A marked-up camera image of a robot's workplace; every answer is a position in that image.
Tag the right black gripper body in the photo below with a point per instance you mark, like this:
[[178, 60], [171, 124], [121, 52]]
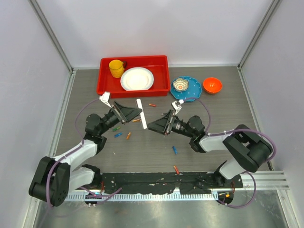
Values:
[[176, 125]]

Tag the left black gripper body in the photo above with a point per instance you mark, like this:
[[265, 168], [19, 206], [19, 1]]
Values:
[[114, 117]]

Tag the white remote control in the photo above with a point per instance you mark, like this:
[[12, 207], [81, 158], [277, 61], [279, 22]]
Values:
[[142, 116]]

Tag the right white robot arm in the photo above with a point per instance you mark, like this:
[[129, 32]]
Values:
[[248, 148]]

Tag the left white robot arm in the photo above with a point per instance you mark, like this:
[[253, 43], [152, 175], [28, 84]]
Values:
[[56, 176]]

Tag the green battery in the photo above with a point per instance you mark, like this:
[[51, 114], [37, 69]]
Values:
[[116, 129]]

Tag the white paper plate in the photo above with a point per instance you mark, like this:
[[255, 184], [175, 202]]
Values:
[[137, 79]]

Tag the blue dotted plate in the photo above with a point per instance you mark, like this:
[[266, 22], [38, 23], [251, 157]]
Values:
[[194, 91]]

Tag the small patterned bowl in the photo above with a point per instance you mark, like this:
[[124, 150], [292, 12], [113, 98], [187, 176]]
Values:
[[180, 84]]

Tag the red battery near base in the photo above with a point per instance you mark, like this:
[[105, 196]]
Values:
[[176, 170]]

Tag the yellow mug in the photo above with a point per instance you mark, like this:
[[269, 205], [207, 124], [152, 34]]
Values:
[[117, 68]]

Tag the orange plastic bowl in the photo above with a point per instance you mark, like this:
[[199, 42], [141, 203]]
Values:
[[212, 85]]

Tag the red plastic tray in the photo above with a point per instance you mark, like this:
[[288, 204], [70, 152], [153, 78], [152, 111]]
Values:
[[158, 65]]

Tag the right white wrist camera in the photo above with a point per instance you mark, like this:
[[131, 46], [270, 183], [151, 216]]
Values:
[[177, 106]]

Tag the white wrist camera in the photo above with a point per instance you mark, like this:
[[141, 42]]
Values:
[[104, 98], [177, 106]]

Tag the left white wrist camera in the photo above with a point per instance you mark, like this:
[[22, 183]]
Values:
[[104, 98]]

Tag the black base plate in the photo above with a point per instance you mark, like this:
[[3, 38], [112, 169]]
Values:
[[160, 183]]

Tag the slotted cable duct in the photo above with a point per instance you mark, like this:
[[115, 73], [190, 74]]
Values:
[[175, 196]]

